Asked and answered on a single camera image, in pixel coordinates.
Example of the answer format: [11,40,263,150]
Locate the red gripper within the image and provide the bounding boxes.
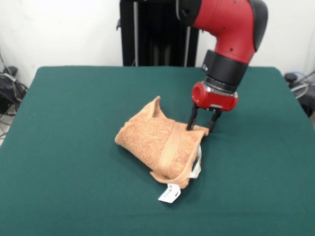
[186,82,239,131]

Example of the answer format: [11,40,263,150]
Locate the orange terry towel with tags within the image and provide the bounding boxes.
[114,95,210,204]

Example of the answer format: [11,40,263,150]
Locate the dark green table cloth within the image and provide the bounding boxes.
[0,65,315,236]

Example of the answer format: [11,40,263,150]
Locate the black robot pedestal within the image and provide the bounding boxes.
[116,0,205,67]

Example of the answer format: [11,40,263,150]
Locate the black equipment with cables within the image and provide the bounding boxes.
[284,71,315,118]

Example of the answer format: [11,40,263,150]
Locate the black cable bundle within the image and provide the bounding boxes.
[0,49,29,138]

